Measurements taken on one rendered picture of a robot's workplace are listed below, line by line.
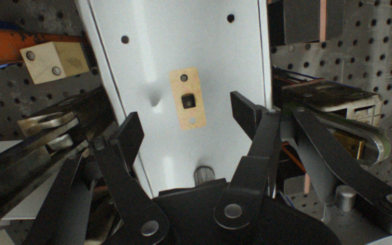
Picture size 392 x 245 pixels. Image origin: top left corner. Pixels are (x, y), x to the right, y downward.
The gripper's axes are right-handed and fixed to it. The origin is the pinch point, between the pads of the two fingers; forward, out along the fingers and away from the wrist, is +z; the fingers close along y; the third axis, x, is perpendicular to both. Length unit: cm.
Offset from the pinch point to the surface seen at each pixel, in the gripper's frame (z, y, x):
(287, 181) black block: 8.3, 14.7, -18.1
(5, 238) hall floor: 112, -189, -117
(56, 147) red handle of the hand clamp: 0.4, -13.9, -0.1
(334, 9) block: 9.0, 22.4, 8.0
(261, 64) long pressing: 7.3, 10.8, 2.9
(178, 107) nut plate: 7.2, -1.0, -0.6
